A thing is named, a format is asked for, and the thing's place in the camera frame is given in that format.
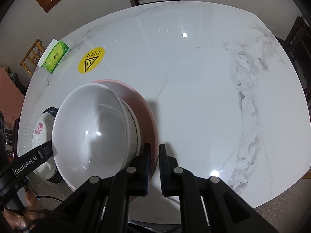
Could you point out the white Dog bowl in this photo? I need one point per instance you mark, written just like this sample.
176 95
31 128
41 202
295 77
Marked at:
89 135

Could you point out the white plate with pink roses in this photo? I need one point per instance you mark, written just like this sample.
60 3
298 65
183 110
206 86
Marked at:
42 135

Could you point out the pink cloth covered furniture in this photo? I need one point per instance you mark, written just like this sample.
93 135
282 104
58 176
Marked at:
11 100

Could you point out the green tissue pack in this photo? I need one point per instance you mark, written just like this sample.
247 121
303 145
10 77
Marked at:
53 54

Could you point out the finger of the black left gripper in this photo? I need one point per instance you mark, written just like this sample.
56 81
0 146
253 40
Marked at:
45 150

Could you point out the large pink bowl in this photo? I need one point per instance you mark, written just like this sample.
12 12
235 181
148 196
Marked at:
143 113

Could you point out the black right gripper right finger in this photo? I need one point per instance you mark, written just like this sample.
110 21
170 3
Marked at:
177 181

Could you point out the dark wooden chair at right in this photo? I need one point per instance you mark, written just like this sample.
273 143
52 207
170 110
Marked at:
297 48

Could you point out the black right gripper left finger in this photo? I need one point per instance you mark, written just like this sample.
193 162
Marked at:
131 181

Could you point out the yellow wooden chair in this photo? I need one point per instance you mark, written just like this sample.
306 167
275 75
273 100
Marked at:
32 57

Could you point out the white Rabbit bowl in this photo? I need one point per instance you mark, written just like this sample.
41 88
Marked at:
133 136

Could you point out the yellow warning sticker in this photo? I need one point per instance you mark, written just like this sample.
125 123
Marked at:
90 60

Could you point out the blue floral plate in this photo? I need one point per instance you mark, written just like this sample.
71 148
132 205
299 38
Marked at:
55 175

